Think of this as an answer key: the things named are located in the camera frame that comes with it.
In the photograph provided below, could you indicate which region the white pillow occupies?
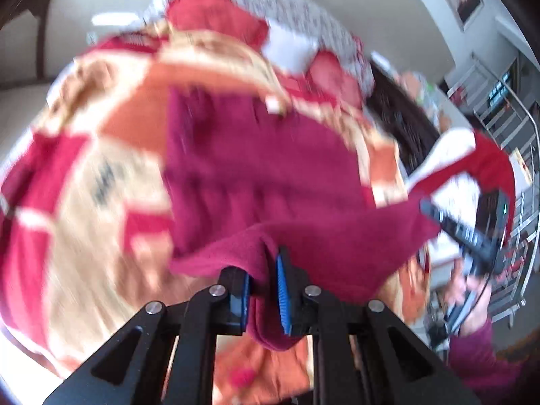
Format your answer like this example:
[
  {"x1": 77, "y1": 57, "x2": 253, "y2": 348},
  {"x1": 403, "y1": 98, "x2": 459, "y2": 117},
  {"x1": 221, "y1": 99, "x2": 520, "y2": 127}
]
[{"x1": 262, "y1": 25, "x2": 319, "y2": 72}]

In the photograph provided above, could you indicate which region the dark wooden chair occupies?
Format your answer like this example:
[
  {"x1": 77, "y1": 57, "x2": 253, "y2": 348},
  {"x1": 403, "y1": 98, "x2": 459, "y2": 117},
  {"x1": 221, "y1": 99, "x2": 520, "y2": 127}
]
[{"x1": 0, "y1": 0, "x2": 55, "y2": 91}]

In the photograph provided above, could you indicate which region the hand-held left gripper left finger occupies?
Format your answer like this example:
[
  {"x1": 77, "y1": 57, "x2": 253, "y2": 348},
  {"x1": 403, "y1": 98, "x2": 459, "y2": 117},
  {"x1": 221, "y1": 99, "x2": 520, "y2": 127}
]
[{"x1": 42, "y1": 267, "x2": 254, "y2": 405}]

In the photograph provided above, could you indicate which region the maroon fleece garment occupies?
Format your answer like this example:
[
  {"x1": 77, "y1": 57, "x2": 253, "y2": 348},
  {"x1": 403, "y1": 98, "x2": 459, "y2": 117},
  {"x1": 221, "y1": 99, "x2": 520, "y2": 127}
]
[{"x1": 162, "y1": 82, "x2": 454, "y2": 353}]

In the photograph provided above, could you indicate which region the person's right hand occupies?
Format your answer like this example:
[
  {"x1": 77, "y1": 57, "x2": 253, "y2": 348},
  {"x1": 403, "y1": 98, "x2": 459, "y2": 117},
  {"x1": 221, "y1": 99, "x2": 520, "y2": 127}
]
[{"x1": 445, "y1": 257, "x2": 479, "y2": 308}]

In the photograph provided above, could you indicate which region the large red heart pillow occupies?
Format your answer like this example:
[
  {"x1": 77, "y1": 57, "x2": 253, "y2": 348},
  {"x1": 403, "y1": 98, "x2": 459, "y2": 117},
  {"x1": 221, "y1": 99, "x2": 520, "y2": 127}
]
[{"x1": 308, "y1": 48, "x2": 368, "y2": 108}]

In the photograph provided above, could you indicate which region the printed fleece blanket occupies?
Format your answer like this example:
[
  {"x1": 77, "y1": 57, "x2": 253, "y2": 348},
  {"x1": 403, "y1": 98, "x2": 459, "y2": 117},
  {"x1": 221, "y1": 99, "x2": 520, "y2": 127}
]
[{"x1": 0, "y1": 21, "x2": 431, "y2": 405}]

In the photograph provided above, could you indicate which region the black cable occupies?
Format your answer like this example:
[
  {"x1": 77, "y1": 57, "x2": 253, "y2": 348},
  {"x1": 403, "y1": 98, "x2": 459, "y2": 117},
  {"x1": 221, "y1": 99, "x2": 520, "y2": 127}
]
[{"x1": 430, "y1": 270, "x2": 494, "y2": 342}]

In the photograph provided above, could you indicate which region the red and white cloth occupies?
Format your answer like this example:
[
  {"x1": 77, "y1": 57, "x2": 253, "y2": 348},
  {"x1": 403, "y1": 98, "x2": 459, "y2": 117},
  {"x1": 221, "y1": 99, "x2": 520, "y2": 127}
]
[{"x1": 405, "y1": 129, "x2": 517, "y2": 271}]

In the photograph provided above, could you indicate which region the metal rack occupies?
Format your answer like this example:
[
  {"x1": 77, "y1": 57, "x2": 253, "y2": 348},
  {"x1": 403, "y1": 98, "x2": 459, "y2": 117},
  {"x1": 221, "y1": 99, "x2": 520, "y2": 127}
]
[{"x1": 445, "y1": 51, "x2": 540, "y2": 330}]

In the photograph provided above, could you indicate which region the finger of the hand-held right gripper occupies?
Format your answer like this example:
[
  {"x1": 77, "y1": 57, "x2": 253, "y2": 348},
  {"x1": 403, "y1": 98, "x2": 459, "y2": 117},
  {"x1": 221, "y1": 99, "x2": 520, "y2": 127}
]
[{"x1": 420, "y1": 199, "x2": 477, "y2": 245}]

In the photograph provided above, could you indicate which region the pale boxes clutter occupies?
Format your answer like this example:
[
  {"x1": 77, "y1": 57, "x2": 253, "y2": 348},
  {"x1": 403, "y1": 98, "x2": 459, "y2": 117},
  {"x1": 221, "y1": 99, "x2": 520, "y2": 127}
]
[{"x1": 397, "y1": 70, "x2": 452, "y2": 131}]

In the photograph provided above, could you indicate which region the small red heart pillow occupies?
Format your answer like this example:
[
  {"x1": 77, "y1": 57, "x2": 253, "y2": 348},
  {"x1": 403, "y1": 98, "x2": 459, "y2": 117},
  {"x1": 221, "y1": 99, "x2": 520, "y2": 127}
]
[{"x1": 164, "y1": 0, "x2": 271, "y2": 49}]

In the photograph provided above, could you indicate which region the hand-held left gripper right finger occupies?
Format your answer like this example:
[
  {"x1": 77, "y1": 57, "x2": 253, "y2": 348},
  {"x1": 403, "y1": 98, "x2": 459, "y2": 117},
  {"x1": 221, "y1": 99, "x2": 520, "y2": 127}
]
[{"x1": 276, "y1": 247, "x2": 482, "y2": 405}]

